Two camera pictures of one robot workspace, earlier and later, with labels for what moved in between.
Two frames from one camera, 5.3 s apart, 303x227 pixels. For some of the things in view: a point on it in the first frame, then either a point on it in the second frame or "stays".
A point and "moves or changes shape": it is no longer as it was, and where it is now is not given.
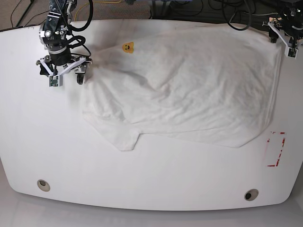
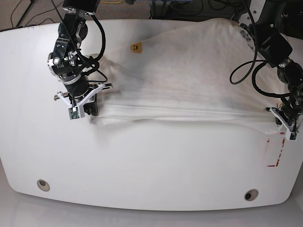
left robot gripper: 277,24 → 289,111
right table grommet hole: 251,194 stays
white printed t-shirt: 209,85 moves or changes shape
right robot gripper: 60,62 → 78,90
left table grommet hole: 43,185 stays
